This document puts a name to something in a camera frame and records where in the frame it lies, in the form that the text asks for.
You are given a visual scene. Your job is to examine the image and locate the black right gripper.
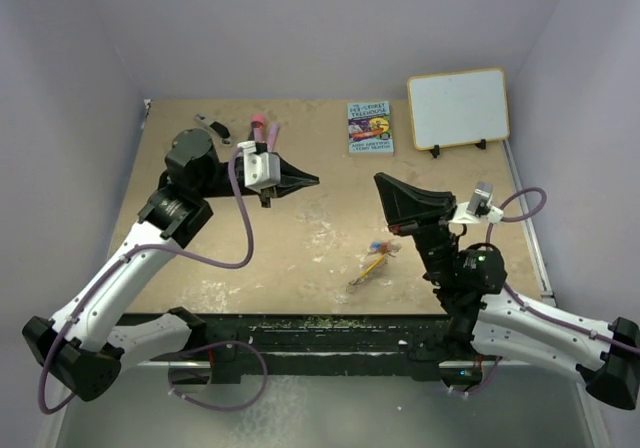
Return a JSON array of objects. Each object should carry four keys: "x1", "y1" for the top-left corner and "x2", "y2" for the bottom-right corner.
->
[{"x1": 372, "y1": 173, "x2": 454, "y2": 286}]

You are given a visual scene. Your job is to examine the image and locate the metal keyring organizer with rings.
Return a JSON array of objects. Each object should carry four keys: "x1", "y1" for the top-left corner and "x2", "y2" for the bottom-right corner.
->
[{"x1": 347, "y1": 242, "x2": 401, "y2": 293}]

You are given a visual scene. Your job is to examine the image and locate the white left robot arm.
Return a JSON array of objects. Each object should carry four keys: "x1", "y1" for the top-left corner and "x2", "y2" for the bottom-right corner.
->
[{"x1": 22, "y1": 129, "x2": 319, "y2": 414}]

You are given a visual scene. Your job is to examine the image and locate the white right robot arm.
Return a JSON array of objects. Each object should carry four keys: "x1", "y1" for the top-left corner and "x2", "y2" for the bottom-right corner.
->
[{"x1": 374, "y1": 173, "x2": 639, "y2": 410}]

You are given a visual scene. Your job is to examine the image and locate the pink highlighter marker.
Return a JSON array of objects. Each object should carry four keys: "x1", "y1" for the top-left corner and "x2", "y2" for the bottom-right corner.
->
[{"x1": 266, "y1": 123, "x2": 279, "y2": 152}]

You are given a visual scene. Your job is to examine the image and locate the pink capped bottle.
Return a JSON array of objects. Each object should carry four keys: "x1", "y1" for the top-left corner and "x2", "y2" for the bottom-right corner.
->
[{"x1": 248, "y1": 114, "x2": 266, "y2": 143}]

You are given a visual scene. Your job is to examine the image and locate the treehouse paperback book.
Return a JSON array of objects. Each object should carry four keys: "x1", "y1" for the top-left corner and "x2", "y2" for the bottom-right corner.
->
[{"x1": 347, "y1": 101, "x2": 395, "y2": 155}]

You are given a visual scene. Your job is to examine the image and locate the grey black stapler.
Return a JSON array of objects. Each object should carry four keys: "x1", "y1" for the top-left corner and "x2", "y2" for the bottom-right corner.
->
[{"x1": 193, "y1": 113, "x2": 232, "y2": 146}]

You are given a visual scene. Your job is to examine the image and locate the yellow framed whiteboard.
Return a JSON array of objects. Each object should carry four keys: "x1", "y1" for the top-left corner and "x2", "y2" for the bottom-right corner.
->
[{"x1": 407, "y1": 67, "x2": 510, "y2": 158}]

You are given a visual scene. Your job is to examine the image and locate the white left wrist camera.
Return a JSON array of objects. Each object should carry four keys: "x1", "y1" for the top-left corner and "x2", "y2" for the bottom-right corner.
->
[{"x1": 237, "y1": 141, "x2": 281, "y2": 192}]

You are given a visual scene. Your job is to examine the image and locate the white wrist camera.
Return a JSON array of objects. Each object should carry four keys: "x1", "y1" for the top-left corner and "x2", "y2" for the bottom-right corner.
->
[
  {"x1": 237, "y1": 141, "x2": 281, "y2": 192},
  {"x1": 448, "y1": 181, "x2": 504, "y2": 225}
]

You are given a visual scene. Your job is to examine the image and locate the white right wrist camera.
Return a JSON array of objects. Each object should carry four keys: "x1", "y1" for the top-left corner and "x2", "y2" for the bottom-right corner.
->
[{"x1": 448, "y1": 181, "x2": 504, "y2": 225}]

